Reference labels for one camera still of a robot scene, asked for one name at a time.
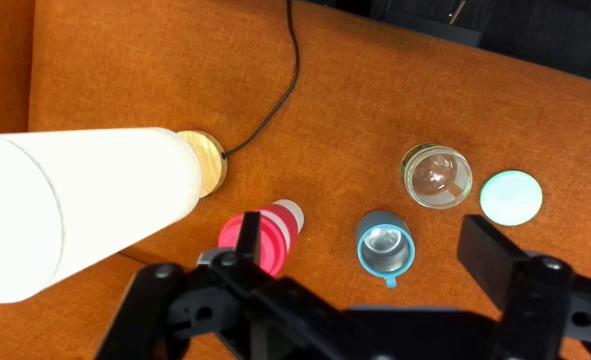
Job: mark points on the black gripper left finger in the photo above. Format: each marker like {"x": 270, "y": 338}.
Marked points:
{"x": 242, "y": 301}

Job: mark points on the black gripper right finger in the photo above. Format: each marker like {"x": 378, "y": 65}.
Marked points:
{"x": 542, "y": 301}

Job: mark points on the striped cup with reddish lid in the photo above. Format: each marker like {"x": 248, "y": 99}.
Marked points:
{"x": 278, "y": 231}

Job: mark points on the mint green round lid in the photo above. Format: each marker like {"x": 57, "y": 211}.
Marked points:
{"x": 512, "y": 198}

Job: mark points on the blue-grey cup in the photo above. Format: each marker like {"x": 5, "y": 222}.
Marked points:
{"x": 386, "y": 251}

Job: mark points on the white lamp with wooden base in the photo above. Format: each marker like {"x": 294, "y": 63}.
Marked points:
{"x": 89, "y": 201}

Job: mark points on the orange fabric sofa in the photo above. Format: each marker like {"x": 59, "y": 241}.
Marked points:
{"x": 362, "y": 106}

